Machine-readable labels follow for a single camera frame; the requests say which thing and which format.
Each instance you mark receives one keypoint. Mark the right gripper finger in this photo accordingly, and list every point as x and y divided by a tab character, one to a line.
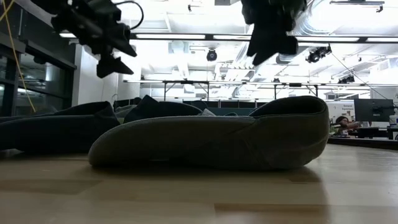
261	43
286	43

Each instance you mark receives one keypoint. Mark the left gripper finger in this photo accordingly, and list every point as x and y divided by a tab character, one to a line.
112	67
121	39

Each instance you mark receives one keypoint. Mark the blue denim baseball cap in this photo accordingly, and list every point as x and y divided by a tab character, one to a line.
56	130
155	109

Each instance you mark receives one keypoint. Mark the dark green baseball cap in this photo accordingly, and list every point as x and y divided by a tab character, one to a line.
202	140

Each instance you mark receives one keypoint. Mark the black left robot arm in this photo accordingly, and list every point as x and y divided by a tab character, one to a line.
46	4

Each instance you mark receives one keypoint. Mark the black ceiling spotlight cluster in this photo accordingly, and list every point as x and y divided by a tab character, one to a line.
318	53

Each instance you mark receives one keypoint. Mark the black round ceiling spotlight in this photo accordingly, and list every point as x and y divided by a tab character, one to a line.
211	55

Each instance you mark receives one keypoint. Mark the long ceiling light bar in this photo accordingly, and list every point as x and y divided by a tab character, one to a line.
186	36

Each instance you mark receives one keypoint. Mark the dark green office partition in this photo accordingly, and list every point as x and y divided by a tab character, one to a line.
230	109

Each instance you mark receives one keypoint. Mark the black framed workbench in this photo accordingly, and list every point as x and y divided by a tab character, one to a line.
186	82

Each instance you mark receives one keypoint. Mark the white printed sign board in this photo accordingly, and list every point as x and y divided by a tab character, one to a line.
342	109

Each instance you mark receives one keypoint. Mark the person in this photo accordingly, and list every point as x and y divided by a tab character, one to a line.
342	122

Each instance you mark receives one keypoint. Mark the black framed glass partition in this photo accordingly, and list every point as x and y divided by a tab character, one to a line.
9	93

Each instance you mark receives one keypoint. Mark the black computer monitor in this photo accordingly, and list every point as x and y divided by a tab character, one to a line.
373	110

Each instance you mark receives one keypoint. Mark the silver ventilation duct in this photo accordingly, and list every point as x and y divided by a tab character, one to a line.
311	21

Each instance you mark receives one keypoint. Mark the black aluminium table frame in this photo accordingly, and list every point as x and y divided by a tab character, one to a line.
363	142

